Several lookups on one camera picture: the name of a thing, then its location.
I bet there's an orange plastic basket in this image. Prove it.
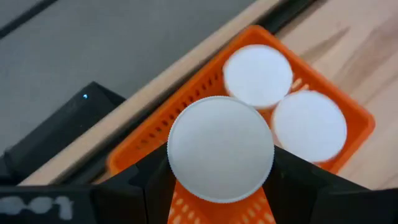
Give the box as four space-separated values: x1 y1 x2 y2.
105 24 376 224

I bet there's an amber pill bottle white cap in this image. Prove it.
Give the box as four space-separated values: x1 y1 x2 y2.
167 95 275 205
222 44 294 110
269 90 348 164

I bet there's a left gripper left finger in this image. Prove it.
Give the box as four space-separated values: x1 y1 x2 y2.
93 143 178 224

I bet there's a black box with blue light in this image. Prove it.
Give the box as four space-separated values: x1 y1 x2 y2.
0 81 127 184

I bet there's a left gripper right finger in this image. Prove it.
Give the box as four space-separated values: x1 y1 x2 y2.
263 146 366 224

